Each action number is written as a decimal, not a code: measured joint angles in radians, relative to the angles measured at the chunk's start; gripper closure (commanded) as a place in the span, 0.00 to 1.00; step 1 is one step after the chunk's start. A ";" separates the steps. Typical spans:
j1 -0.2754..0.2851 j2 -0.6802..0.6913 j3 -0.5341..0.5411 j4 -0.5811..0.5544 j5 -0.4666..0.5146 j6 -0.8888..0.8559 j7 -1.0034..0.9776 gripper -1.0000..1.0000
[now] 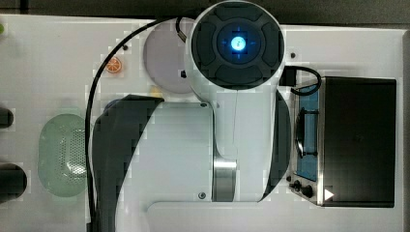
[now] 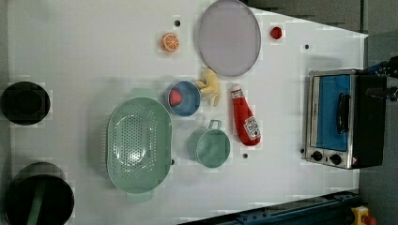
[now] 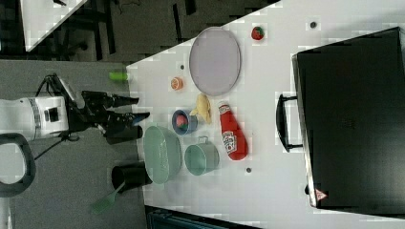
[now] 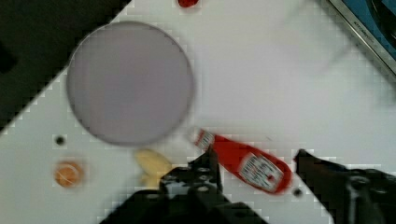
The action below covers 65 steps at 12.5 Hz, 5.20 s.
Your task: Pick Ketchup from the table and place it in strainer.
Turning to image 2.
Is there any red plush ketchup bottle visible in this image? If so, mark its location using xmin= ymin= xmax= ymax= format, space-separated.
xmin=231 ymin=84 xmax=261 ymax=146

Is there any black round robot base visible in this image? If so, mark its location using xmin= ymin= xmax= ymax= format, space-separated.
xmin=1 ymin=82 xmax=51 ymax=126

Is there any blue bowl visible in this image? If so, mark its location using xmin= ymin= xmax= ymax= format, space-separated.
xmin=165 ymin=81 xmax=201 ymax=117

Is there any red strawberry in bowl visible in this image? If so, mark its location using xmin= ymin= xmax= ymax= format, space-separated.
xmin=169 ymin=88 xmax=182 ymax=106

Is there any yellow plush banana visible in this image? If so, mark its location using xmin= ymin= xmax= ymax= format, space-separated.
xmin=195 ymin=67 xmax=221 ymax=107

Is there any green mug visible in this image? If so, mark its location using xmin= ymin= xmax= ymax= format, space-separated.
xmin=188 ymin=120 xmax=231 ymax=169

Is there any orange slice toy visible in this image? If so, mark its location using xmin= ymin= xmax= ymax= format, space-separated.
xmin=161 ymin=33 xmax=179 ymax=53

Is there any grey round plate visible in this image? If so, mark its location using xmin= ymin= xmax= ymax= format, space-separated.
xmin=198 ymin=0 xmax=262 ymax=76

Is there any small red strawberry toy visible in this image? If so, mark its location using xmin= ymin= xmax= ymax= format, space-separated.
xmin=270 ymin=27 xmax=283 ymax=39

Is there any black toaster oven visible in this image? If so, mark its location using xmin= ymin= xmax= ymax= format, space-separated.
xmin=305 ymin=69 xmax=387 ymax=170

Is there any black round base with green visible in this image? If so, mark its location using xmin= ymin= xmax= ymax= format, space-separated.
xmin=5 ymin=162 xmax=75 ymax=225

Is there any blue metal frame rail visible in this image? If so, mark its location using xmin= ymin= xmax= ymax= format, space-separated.
xmin=179 ymin=191 xmax=361 ymax=225

